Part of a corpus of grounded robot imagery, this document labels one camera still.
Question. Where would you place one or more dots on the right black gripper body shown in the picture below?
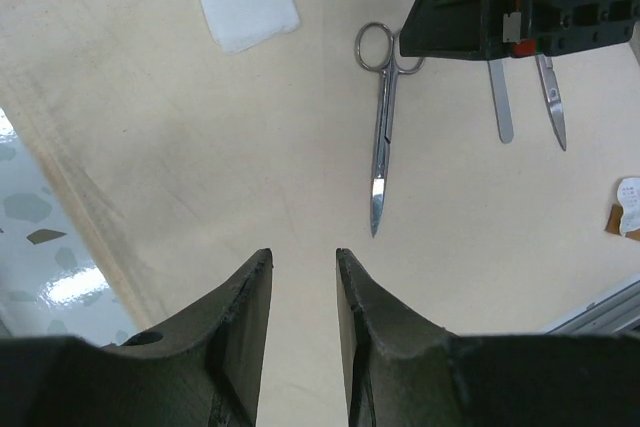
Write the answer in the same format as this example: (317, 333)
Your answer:
(481, 30)

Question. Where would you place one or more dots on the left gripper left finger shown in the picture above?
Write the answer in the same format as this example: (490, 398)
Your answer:
(200, 367)

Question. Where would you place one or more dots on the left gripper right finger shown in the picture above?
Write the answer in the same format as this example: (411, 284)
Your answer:
(400, 369)

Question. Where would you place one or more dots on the short pointed scissors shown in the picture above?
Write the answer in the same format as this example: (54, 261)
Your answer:
(553, 99)

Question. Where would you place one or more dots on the metal tweezers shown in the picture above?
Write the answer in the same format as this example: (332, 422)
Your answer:
(501, 101)

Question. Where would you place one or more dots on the long surgical scissors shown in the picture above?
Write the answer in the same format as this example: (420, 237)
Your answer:
(389, 72)

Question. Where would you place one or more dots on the beige surgical cloth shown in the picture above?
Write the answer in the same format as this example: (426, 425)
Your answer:
(178, 162)

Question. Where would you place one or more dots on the sealed blade packet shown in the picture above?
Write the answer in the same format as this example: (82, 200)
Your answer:
(624, 218)

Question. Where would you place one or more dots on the aluminium mounting rail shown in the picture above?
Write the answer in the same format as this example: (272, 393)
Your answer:
(615, 311)

